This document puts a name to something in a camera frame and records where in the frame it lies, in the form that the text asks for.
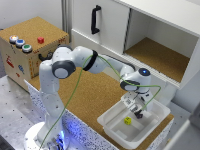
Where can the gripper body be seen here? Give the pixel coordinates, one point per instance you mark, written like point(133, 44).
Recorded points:
point(133, 100)

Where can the purple block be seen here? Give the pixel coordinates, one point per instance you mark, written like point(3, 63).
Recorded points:
point(139, 115)

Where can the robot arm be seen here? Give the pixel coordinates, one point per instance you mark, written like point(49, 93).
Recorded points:
point(50, 90)

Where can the white plastic box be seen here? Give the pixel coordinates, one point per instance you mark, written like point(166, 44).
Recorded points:
point(116, 128)

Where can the wooden drawer box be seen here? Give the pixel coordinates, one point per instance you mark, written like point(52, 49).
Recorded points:
point(20, 63)

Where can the yellow block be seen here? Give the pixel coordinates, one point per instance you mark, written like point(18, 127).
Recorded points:
point(127, 120)

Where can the white sliding door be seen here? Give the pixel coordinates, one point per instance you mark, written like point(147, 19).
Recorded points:
point(113, 23)

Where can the white cabinet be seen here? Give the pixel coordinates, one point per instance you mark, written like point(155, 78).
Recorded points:
point(173, 13)

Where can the pink block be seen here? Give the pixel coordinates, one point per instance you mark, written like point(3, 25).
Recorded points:
point(40, 40)

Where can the green button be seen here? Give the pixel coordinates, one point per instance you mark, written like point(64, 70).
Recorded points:
point(26, 48)

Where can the blue button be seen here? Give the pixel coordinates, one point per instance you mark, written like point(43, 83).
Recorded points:
point(20, 42)

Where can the red button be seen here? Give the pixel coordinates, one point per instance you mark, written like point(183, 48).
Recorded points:
point(13, 39)

